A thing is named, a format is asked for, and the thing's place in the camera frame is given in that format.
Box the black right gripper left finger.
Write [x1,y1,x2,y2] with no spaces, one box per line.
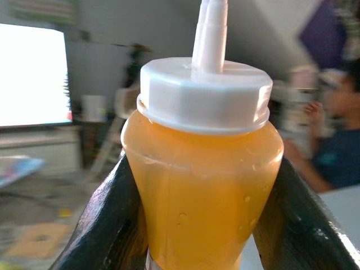
[49,148,150,270]

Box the white television console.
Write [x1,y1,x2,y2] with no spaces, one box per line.
[0,126,82,175]

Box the orange sauce squeeze bottle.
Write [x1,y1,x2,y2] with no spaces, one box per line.
[120,0,284,270]

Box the large flat television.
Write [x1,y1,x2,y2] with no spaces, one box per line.
[0,24,73,129]

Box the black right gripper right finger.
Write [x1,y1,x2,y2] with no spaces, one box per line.
[251,159,360,270]

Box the person in blue shirt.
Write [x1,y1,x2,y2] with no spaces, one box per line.
[283,60,360,194]

